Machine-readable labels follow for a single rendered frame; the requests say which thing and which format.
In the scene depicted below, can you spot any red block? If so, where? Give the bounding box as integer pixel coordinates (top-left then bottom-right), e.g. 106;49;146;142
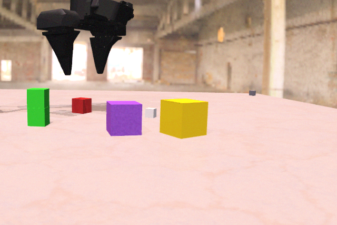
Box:
72;97;92;114

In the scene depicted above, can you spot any yellow cube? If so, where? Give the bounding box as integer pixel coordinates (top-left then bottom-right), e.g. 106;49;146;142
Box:
160;99;209;139

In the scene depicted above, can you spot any purple cube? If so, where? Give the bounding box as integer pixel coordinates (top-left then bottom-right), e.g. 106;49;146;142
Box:
106;101;142;136

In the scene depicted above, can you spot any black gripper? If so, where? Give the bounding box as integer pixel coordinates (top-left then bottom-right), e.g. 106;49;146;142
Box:
37;0;126;76

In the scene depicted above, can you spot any small white cube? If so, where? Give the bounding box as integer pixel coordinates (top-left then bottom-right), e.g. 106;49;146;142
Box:
145;107;157;118

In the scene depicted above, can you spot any green block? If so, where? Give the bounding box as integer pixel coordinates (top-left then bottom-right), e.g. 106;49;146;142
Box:
27;88;49;109
27;106;50;127

